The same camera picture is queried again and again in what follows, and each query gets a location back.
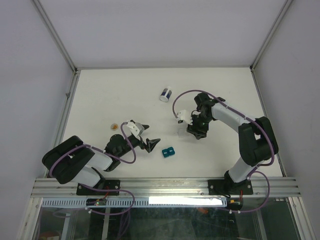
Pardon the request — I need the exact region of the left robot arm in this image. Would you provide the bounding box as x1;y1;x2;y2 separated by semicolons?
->
41;120;161;195

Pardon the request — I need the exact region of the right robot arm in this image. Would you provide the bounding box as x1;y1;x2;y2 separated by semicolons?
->
186;92;279;197

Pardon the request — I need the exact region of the perforated cable tray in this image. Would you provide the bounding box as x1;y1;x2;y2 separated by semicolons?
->
41;196;227;209

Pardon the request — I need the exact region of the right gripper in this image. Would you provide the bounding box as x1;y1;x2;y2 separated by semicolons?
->
186;113;212;139

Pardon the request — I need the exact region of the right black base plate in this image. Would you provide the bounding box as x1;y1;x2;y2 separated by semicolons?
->
207;179;254;197

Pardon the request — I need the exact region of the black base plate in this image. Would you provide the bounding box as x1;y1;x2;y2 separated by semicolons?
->
76;179;121;196
207;179;254;197

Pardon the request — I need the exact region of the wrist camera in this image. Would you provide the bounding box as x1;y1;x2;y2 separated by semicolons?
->
126;120;141;137
176;109;193;125

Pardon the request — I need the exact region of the clear pill organizer box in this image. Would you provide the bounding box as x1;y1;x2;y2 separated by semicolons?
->
177;127;188;138

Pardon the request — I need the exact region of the teal pill organizer box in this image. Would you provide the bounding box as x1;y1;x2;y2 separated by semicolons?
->
161;146;176;158

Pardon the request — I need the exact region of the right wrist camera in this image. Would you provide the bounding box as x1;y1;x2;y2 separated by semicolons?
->
176;109;193;125

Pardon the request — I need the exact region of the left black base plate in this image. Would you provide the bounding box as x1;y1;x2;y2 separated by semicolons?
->
76;179;121;196

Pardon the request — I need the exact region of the aluminium mounting rail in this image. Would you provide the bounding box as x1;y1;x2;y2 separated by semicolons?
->
31;175;301;198

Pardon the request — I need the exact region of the white blue pill bottle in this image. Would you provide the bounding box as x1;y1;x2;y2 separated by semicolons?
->
159;86;172;103

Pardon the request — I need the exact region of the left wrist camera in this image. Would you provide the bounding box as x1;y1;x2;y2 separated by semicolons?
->
126;120;141;137

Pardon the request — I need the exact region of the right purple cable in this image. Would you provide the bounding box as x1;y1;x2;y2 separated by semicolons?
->
171;89;279;215

